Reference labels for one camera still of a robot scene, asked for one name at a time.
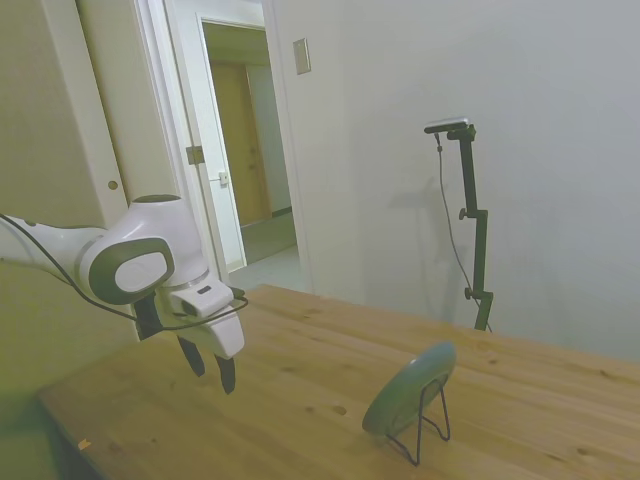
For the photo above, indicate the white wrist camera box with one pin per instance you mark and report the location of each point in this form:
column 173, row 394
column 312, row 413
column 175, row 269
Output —
column 202, row 296

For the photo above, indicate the brown wooden hallway door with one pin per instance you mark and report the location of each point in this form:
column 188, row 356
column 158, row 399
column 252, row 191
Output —
column 237, row 145

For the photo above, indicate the black camera stand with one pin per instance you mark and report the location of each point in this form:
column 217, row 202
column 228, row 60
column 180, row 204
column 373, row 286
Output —
column 475, row 220

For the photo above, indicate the brass door hinge plate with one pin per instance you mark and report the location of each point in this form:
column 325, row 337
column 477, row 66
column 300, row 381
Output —
column 195, row 155

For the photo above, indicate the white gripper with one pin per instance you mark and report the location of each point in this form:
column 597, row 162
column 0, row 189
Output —
column 225, row 336

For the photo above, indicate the white open door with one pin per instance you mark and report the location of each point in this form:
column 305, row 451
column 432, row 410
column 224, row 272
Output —
column 210, row 125

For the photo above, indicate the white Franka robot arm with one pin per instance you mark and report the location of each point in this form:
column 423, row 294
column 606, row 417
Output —
column 125, row 235

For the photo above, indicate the grey camera on stand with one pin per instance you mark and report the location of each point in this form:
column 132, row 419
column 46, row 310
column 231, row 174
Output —
column 447, row 124

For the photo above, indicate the beige wall switch plate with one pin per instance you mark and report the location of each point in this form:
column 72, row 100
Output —
column 301, row 56

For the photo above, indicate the grey-blue round plate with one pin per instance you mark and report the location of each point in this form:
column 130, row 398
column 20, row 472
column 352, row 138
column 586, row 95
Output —
column 400, row 395

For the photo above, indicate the beige closet door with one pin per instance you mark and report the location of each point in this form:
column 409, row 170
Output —
column 102, row 115

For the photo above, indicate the black wrist mounting bracket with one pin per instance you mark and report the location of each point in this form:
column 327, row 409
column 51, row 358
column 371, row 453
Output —
column 146, row 320

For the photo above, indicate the small orange scrap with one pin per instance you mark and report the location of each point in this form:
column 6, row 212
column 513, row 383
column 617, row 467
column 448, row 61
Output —
column 84, row 443

